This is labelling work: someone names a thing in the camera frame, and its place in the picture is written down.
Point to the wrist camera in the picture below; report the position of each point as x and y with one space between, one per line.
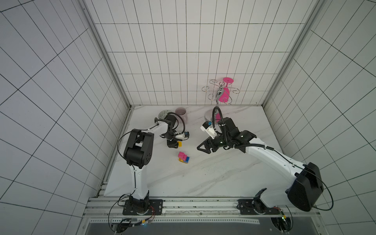
208 128
182 137

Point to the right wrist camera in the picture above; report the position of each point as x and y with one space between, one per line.
208 128

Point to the green patterned small bowl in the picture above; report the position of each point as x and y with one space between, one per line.
163 114

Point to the chrome cup holder stand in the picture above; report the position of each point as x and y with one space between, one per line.
212 91

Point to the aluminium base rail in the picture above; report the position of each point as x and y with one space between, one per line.
187 209

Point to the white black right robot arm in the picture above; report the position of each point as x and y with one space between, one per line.
300 184

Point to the pink plastic goblet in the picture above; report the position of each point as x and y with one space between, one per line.
223 93

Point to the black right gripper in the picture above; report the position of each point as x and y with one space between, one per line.
214 142

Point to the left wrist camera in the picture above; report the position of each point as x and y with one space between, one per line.
182 137

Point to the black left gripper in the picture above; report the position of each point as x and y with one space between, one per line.
172 144

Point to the pale pink ribbed mug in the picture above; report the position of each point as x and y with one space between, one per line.
181 111

